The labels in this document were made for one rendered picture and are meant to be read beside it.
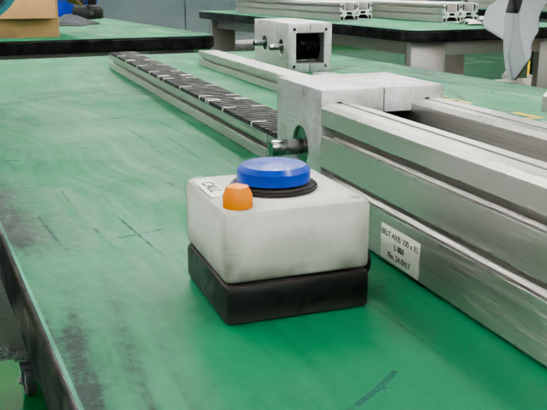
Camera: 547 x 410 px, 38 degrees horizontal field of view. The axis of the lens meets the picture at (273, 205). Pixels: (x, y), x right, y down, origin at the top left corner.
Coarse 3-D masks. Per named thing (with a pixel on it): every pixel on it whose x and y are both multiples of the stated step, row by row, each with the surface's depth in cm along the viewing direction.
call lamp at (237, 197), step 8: (232, 184) 39; (240, 184) 39; (224, 192) 39; (232, 192) 39; (240, 192) 39; (248, 192) 39; (224, 200) 39; (232, 200) 39; (240, 200) 39; (248, 200) 39; (232, 208) 39; (240, 208) 39; (248, 208) 39
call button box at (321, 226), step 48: (192, 192) 44; (288, 192) 41; (336, 192) 42; (192, 240) 45; (240, 240) 39; (288, 240) 40; (336, 240) 41; (240, 288) 40; (288, 288) 41; (336, 288) 42
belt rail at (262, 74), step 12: (204, 60) 167; (216, 60) 158; (228, 60) 151; (240, 60) 148; (252, 60) 148; (228, 72) 151; (240, 72) 144; (252, 72) 138; (264, 72) 132; (276, 72) 127; (288, 72) 127; (300, 72) 127; (264, 84) 133; (276, 84) 128
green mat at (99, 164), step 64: (0, 64) 171; (64, 64) 171; (192, 64) 171; (384, 64) 171; (0, 128) 96; (64, 128) 96; (128, 128) 96; (192, 128) 96; (0, 192) 66; (64, 192) 66; (128, 192) 66; (64, 256) 50; (128, 256) 50; (64, 320) 41; (128, 320) 41; (192, 320) 41; (320, 320) 41; (384, 320) 41; (448, 320) 41; (128, 384) 34; (192, 384) 34; (256, 384) 34; (320, 384) 34; (384, 384) 34; (448, 384) 34; (512, 384) 34
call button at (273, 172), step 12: (240, 168) 42; (252, 168) 42; (264, 168) 42; (276, 168) 42; (288, 168) 42; (300, 168) 42; (240, 180) 42; (252, 180) 42; (264, 180) 41; (276, 180) 41; (288, 180) 41; (300, 180) 42
